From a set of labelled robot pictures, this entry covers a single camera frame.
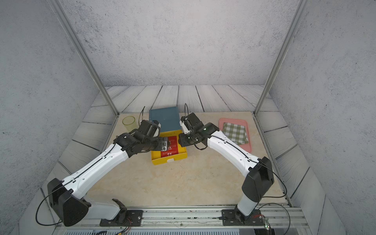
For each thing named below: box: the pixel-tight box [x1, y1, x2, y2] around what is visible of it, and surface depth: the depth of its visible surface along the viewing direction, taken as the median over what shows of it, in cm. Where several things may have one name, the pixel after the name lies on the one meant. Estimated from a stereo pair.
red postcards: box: [160, 135, 179, 158], surface depth 84 cm
